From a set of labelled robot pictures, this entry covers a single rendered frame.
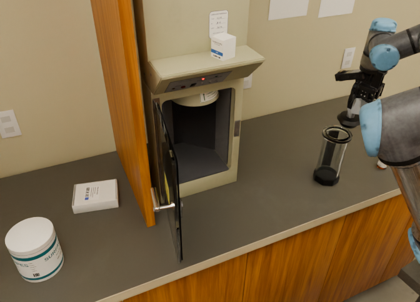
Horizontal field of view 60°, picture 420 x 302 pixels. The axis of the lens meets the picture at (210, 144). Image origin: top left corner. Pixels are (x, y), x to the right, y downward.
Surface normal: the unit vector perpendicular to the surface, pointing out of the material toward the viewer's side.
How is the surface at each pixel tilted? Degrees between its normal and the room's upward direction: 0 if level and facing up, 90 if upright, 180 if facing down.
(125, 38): 90
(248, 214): 0
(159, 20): 90
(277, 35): 90
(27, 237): 0
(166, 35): 90
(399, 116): 57
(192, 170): 0
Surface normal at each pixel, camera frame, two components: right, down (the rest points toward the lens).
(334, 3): 0.41, 0.54
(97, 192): 0.01, -0.81
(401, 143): -0.26, 0.62
